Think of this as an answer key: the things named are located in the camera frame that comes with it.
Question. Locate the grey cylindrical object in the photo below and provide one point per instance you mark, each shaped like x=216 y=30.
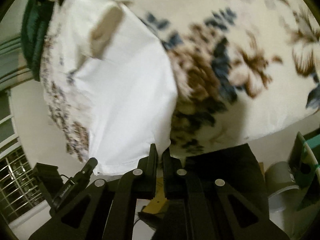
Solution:
x=280 y=177

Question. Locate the bed with floral sheet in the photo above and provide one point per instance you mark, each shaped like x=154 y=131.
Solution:
x=250 y=85

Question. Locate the teal and white plastic item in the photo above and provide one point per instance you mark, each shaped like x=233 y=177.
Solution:
x=307 y=160

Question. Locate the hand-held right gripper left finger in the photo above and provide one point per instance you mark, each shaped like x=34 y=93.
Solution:
x=150 y=165

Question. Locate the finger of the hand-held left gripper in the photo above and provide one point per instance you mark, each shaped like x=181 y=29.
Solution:
x=88 y=167

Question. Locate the white t-shirt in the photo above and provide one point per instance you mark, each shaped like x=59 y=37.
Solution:
x=120 y=92

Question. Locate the person's dark trouser legs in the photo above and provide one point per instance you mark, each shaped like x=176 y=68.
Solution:
x=225 y=162

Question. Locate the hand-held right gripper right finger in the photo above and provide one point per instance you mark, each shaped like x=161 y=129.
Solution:
x=168 y=165

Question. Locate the dark green blanket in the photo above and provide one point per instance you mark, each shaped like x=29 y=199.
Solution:
x=35 y=30

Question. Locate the window with white frame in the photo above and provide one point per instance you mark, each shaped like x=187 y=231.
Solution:
x=17 y=180

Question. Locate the yellow item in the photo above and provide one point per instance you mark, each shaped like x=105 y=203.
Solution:
x=157 y=203

